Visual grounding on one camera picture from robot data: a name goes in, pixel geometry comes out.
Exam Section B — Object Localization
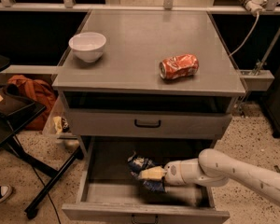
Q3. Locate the dark brown bag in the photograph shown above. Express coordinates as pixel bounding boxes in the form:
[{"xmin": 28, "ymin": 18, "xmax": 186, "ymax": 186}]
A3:
[{"xmin": 0, "ymin": 84, "xmax": 35, "ymax": 118}]

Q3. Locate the white power cable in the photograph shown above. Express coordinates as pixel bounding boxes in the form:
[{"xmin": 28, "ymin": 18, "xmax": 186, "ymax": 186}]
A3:
[{"xmin": 228, "ymin": 11, "xmax": 260, "ymax": 58}]

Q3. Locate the black floor cable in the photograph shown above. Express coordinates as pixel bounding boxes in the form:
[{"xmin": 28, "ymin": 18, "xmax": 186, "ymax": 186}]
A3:
[{"xmin": 29, "ymin": 163, "xmax": 63, "ymax": 224}]

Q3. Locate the white power strip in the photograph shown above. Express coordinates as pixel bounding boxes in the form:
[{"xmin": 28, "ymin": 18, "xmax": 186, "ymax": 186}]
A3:
[{"xmin": 239, "ymin": 0, "xmax": 265, "ymax": 14}]

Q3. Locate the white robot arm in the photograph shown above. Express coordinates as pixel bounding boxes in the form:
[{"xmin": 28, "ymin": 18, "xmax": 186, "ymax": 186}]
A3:
[{"xmin": 139, "ymin": 148, "xmax": 280, "ymax": 207}]

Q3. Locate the orange backpack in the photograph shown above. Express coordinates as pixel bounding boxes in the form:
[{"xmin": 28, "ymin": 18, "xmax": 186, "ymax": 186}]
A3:
[{"xmin": 7, "ymin": 75, "xmax": 57, "ymax": 131}]

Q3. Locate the crushed red soda can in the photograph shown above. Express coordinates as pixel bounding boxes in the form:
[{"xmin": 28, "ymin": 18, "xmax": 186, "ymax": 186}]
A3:
[{"xmin": 159, "ymin": 54, "xmax": 199, "ymax": 80}]

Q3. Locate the closed grey upper drawer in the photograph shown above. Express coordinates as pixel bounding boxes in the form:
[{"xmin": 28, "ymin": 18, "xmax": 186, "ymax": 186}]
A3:
[{"xmin": 66, "ymin": 109, "xmax": 231, "ymax": 140}]

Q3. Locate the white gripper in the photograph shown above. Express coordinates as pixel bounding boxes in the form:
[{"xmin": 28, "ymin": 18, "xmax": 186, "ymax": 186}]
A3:
[{"xmin": 139, "ymin": 159, "xmax": 208, "ymax": 186}]

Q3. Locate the open grey lower drawer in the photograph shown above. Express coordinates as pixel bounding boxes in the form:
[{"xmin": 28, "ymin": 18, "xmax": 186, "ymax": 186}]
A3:
[{"xmin": 63, "ymin": 137, "xmax": 230, "ymax": 224}]

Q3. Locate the grey drawer cabinet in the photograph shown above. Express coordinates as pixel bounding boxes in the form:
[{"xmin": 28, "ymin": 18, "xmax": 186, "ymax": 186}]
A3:
[{"xmin": 51, "ymin": 9, "xmax": 246, "ymax": 224}]

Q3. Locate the black folding stand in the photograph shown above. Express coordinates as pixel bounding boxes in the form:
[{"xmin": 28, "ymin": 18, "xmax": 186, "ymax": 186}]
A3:
[{"xmin": 0, "ymin": 51, "xmax": 85, "ymax": 220}]

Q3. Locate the white bowl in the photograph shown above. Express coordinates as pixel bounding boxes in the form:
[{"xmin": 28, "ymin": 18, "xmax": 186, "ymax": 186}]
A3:
[{"xmin": 68, "ymin": 32, "xmax": 106, "ymax": 63}]

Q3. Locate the clear plastic snack bin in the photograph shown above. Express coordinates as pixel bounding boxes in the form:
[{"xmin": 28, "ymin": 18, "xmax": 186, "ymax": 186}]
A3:
[{"xmin": 42, "ymin": 98, "xmax": 76, "ymax": 139}]

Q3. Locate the blue chip bag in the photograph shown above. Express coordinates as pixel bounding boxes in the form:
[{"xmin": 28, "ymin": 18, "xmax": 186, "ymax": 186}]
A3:
[{"xmin": 127, "ymin": 153, "xmax": 165, "ymax": 193}]

